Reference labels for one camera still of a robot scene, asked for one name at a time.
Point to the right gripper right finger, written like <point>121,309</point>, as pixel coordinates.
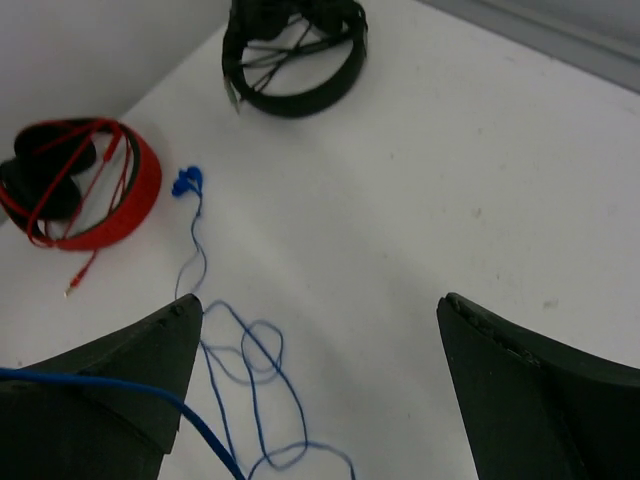
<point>535,408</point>

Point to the black headphones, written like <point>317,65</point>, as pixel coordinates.
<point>263,36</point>

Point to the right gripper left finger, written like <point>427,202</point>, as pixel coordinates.
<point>92,432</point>

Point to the red headphones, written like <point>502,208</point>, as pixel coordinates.
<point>56,166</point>

